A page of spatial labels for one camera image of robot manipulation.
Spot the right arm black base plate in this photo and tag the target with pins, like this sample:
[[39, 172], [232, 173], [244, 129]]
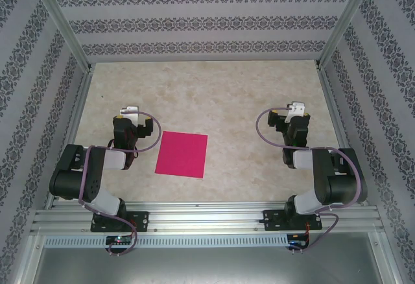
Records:
[[272, 219]]

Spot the aluminium side rail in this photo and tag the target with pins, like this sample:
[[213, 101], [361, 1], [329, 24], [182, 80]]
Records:
[[334, 112], [74, 125]]

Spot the long aluminium mounting rail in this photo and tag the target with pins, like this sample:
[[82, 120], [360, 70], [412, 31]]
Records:
[[207, 216]]

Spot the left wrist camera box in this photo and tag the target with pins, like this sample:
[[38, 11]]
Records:
[[133, 109]]

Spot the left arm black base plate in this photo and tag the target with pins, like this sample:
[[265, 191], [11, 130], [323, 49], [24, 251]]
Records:
[[141, 220]]

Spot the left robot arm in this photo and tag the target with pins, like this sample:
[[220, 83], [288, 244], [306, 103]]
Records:
[[74, 173]]

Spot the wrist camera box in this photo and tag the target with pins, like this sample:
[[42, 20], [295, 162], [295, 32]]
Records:
[[133, 109], [297, 106]]

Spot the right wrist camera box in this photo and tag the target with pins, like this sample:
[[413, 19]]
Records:
[[297, 106]]

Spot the pink square paper sheet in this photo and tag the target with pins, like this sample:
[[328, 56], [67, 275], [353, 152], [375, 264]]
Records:
[[181, 154]]

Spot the aluminium frame post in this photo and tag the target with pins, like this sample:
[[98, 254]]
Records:
[[61, 21], [347, 18]]

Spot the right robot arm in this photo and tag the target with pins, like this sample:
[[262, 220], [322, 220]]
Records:
[[337, 180]]

